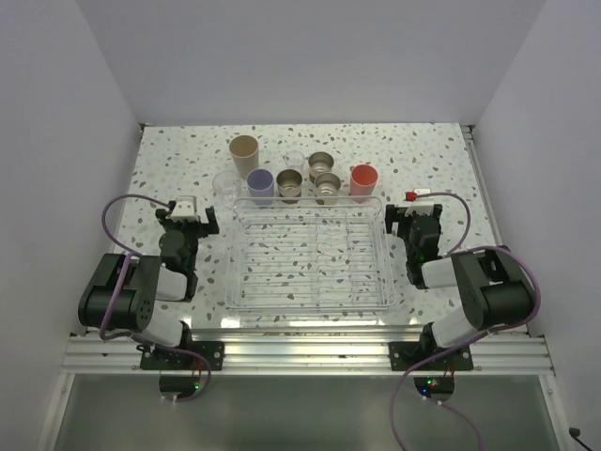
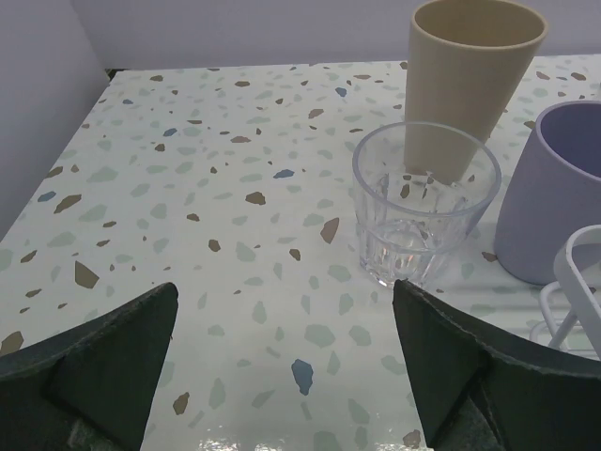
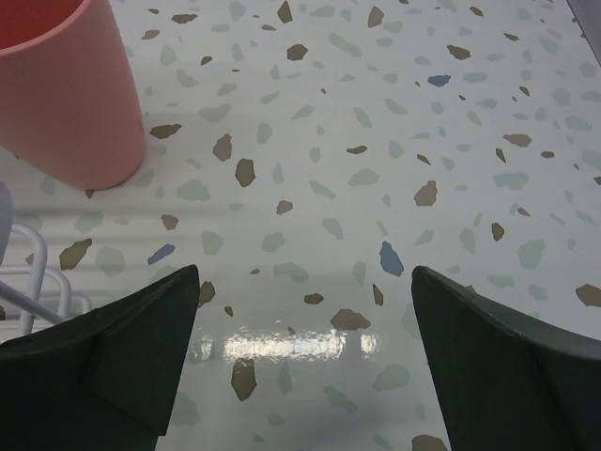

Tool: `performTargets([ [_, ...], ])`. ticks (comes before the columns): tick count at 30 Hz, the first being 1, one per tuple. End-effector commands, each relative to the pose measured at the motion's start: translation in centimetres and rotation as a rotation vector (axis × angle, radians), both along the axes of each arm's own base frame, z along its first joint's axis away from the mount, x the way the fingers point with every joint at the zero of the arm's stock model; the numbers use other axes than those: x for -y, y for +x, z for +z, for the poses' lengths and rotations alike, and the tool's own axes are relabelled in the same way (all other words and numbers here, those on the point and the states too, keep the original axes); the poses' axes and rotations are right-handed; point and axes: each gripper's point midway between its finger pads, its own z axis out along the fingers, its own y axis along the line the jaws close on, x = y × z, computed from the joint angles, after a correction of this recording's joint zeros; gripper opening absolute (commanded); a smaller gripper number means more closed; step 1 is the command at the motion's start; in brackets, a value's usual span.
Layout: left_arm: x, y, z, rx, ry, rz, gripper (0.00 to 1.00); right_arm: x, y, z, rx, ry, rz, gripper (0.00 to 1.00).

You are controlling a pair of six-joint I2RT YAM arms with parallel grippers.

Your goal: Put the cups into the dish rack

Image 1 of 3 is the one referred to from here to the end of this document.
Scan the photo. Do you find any pink cup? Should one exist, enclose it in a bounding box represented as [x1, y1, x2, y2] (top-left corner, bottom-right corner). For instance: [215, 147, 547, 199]
[349, 164, 378, 203]

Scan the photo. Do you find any clear glass tumbler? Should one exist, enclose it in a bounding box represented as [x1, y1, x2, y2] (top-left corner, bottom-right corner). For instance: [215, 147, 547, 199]
[212, 171, 241, 199]

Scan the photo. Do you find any purple cup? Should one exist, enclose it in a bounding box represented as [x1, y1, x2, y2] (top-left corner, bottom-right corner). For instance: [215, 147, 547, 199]
[246, 168, 275, 206]

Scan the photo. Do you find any steel cup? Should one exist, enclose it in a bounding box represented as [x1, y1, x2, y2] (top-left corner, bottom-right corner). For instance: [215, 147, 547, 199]
[276, 168, 303, 204]
[315, 172, 341, 205]
[308, 151, 334, 183]

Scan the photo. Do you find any tall beige cup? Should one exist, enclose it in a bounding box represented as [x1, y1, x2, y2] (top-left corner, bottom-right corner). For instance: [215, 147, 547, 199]
[229, 135, 259, 179]

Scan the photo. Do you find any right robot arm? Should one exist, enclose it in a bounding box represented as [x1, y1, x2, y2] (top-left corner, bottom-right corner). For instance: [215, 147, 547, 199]
[385, 204, 541, 371]

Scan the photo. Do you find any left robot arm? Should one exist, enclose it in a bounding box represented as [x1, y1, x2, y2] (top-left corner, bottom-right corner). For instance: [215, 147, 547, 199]
[78, 201, 222, 370]

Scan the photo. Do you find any clear dish rack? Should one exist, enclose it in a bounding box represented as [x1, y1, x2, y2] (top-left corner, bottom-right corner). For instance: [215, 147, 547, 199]
[224, 196, 396, 313]

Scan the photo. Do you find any steel cup back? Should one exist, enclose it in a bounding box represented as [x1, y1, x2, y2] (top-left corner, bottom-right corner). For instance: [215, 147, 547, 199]
[308, 151, 334, 183]

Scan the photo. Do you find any clear glass mug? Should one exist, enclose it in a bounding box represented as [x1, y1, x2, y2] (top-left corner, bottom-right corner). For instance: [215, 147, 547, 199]
[283, 150, 306, 173]

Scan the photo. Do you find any left controller board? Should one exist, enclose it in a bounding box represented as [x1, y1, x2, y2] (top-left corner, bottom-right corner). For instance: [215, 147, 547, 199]
[159, 375, 210, 402]

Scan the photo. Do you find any controller board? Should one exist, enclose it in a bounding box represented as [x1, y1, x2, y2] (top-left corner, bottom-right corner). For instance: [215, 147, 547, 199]
[413, 376, 455, 402]
[159, 375, 210, 402]

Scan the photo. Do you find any right controller board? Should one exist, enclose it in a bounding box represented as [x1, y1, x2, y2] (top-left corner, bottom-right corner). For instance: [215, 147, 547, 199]
[413, 376, 455, 402]

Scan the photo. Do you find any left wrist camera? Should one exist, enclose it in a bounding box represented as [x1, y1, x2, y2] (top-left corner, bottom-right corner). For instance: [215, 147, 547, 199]
[170, 195, 200, 222]

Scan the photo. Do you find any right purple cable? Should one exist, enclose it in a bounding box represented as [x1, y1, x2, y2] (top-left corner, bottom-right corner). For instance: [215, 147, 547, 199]
[390, 190, 541, 451]

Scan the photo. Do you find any purple cable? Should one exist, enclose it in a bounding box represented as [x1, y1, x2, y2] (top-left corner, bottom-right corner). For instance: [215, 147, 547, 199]
[97, 193, 173, 341]
[390, 190, 541, 451]

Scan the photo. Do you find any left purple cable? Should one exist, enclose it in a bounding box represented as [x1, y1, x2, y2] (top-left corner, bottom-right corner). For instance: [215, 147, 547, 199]
[97, 193, 173, 341]

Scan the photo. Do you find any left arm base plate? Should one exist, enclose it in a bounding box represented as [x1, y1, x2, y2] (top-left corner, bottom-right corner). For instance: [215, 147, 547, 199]
[136, 341, 225, 371]

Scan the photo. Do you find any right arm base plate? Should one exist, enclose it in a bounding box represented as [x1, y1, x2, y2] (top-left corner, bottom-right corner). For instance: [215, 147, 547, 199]
[388, 341, 474, 372]

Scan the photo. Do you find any aluminium frame rail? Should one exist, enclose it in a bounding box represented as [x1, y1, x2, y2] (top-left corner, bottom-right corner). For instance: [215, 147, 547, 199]
[60, 327, 554, 376]

